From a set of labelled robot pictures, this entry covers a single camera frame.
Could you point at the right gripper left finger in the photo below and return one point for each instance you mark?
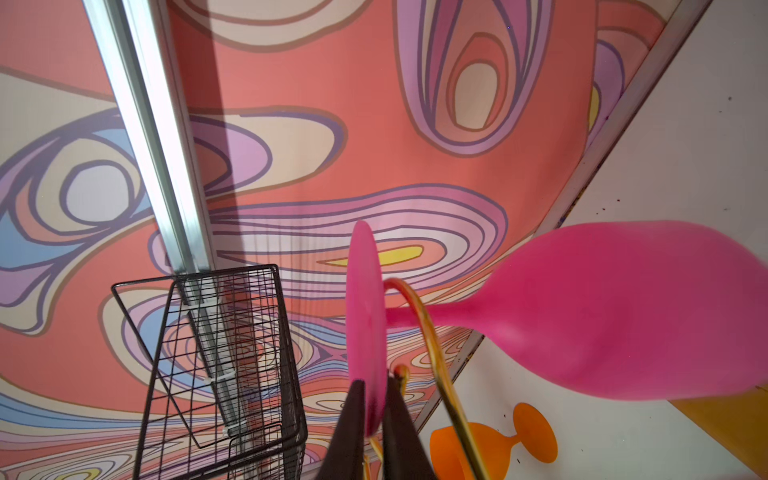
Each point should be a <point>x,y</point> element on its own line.
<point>344,458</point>

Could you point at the magenta wine glass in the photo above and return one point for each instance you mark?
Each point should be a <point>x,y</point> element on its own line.
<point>639,310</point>

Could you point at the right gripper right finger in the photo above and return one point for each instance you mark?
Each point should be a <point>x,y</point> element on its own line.
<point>403,455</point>

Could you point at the orange wine glass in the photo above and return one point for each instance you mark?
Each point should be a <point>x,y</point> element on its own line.
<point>532,431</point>

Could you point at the black wire basket back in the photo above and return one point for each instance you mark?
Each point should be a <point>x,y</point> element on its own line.
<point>223,399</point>

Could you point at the gold wire rack wooden base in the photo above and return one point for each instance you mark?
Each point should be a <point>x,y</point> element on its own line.
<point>738,423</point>

